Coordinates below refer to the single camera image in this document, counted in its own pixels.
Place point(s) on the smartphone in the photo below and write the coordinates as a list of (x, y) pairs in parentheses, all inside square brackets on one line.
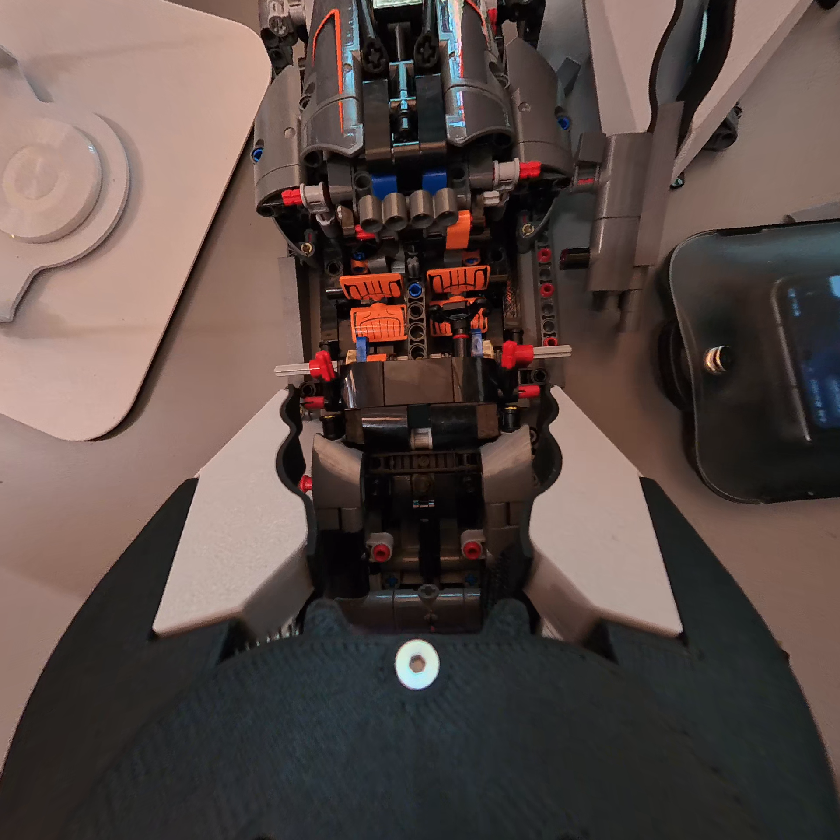
[(810, 354)]

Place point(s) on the white stand base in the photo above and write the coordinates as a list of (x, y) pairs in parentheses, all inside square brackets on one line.
[(164, 197)]

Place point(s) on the black and clear phone holder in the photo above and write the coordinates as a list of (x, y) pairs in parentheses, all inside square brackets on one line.
[(722, 420)]

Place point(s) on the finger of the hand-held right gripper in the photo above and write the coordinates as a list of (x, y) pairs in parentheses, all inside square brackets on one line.
[(620, 59), (748, 46)]

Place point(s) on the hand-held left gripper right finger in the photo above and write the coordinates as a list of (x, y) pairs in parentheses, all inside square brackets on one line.
[(597, 525)]

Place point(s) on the grey and orange lego car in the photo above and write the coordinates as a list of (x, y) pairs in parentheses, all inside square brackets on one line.
[(407, 216)]

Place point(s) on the grey lego panel assembly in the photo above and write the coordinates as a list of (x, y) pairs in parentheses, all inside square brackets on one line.
[(620, 197)]

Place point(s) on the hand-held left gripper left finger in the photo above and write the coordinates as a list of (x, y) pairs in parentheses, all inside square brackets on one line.
[(236, 525)]

